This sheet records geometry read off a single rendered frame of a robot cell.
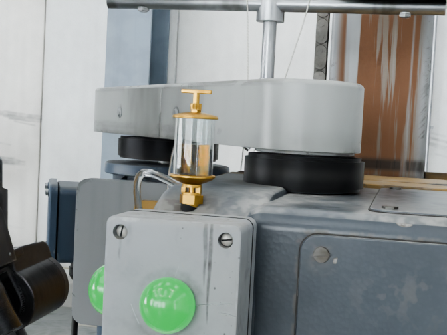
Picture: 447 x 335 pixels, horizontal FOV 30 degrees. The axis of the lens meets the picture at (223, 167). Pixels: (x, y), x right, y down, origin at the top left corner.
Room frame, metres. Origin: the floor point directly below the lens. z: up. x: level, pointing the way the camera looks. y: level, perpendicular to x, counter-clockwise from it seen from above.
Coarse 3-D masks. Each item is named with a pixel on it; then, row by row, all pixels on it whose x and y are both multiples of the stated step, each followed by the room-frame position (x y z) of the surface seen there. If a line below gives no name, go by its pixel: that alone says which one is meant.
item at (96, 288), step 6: (96, 270) 0.47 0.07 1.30; (102, 270) 0.46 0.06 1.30; (96, 276) 0.46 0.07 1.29; (102, 276) 0.46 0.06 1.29; (90, 282) 0.46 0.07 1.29; (96, 282) 0.46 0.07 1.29; (102, 282) 0.46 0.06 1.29; (90, 288) 0.46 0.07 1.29; (96, 288) 0.46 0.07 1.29; (102, 288) 0.46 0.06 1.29; (90, 294) 0.46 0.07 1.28; (96, 294) 0.46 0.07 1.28; (102, 294) 0.46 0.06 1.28; (90, 300) 0.46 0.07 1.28; (96, 300) 0.46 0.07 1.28; (102, 300) 0.46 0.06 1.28; (96, 306) 0.46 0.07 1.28; (102, 306) 0.46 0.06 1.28
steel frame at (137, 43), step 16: (112, 16) 5.49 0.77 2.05; (128, 16) 5.46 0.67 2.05; (144, 16) 5.44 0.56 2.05; (160, 16) 5.83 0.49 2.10; (112, 32) 5.49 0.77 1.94; (128, 32) 5.46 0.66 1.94; (144, 32) 5.44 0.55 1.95; (160, 32) 5.83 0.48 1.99; (112, 48) 5.48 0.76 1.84; (128, 48) 5.46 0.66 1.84; (144, 48) 5.44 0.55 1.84; (160, 48) 5.83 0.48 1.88; (112, 64) 5.48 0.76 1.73; (128, 64) 5.46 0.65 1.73; (144, 64) 5.44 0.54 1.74; (160, 64) 5.83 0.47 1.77; (112, 80) 5.48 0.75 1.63; (128, 80) 5.46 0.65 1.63; (144, 80) 5.44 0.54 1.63; (160, 80) 5.83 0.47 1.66; (112, 144) 5.48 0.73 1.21; (112, 176) 5.48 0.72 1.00
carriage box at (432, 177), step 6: (426, 174) 1.05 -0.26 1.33; (432, 174) 1.05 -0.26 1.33; (438, 174) 1.05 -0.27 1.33; (444, 174) 1.05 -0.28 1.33; (372, 180) 0.75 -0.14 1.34; (378, 180) 0.75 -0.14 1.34; (384, 180) 0.75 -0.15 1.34; (390, 180) 0.84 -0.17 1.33; (396, 180) 0.85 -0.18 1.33; (402, 180) 0.85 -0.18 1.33; (408, 180) 0.86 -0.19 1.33; (414, 180) 0.86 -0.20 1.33; (420, 180) 0.87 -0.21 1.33; (426, 180) 0.88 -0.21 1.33; (432, 180) 0.88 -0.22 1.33; (438, 180) 0.89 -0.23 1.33; (444, 180) 0.89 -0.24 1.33
